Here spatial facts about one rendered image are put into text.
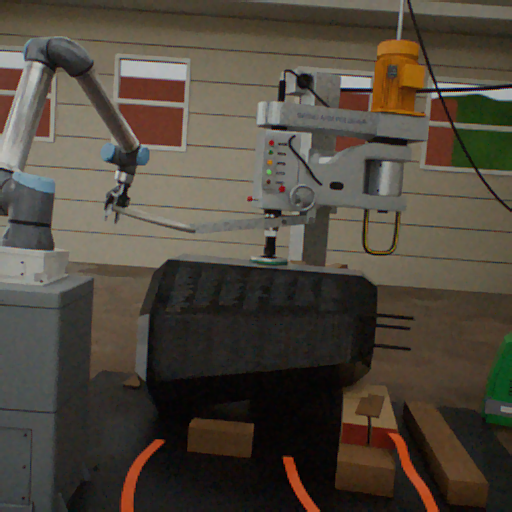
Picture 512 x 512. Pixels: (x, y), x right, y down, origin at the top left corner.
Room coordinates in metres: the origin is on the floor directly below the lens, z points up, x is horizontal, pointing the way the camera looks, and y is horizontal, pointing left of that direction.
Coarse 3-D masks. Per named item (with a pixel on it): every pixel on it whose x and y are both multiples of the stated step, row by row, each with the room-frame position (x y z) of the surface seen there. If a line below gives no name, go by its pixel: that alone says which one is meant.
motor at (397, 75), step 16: (384, 48) 3.24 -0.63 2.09; (400, 48) 3.20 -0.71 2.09; (416, 48) 3.23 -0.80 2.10; (384, 64) 3.24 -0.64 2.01; (400, 64) 3.21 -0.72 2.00; (416, 64) 3.24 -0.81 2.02; (384, 80) 3.22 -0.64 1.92; (400, 80) 3.18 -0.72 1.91; (416, 80) 3.15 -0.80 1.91; (384, 96) 3.23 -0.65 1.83; (400, 96) 3.21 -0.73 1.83; (400, 112) 3.17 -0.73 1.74; (416, 112) 3.19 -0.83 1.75
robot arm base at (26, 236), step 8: (8, 224) 2.04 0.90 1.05; (16, 224) 2.01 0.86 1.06; (24, 224) 2.01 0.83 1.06; (32, 224) 2.02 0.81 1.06; (40, 224) 2.04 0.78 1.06; (48, 224) 2.07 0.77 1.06; (8, 232) 2.02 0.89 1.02; (16, 232) 2.00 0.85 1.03; (24, 232) 2.00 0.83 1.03; (32, 232) 2.02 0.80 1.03; (40, 232) 2.04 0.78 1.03; (48, 232) 2.07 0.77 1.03; (0, 240) 2.03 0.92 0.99; (8, 240) 2.00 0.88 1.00; (16, 240) 1.99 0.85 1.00; (24, 240) 1.99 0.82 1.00; (32, 240) 2.01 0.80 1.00; (40, 240) 2.04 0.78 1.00; (48, 240) 2.06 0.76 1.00; (24, 248) 1.99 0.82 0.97; (32, 248) 2.00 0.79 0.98; (40, 248) 2.02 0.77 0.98; (48, 248) 2.05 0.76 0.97
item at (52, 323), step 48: (0, 288) 1.88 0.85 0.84; (48, 288) 1.92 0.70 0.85; (0, 336) 1.88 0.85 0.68; (48, 336) 1.88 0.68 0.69; (0, 384) 1.88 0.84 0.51; (48, 384) 1.88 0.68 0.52; (0, 432) 1.89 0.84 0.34; (48, 432) 1.88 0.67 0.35; (0, 480) 1.89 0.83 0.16; (48, 480) 1.88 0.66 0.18
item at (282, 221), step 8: (280, 216) 3.22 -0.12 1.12; (288, 216) 3.23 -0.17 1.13; (296, 216) 3.13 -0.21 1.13; (304, 216) 3.14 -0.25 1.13; (192, 224) 3.00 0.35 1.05; (200, 224) 3.01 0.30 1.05; (208, 224) 3.02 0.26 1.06; (216, 224) 3.03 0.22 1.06; (224, 224) 3.04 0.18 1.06; (232, 224) 3.05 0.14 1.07; (240, 224) 3.06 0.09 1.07; (248, 224) 3.07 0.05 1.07; (256, 224) 3.08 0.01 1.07; (264, 224) 3.09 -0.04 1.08; (272, 224) 3.10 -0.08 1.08; (280, 224) 3.11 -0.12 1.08; (288, 224) 3.12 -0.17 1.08; (296, 224) 3.13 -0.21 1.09; (200, 232) 3.01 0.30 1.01; (208, 232) 3.02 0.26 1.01
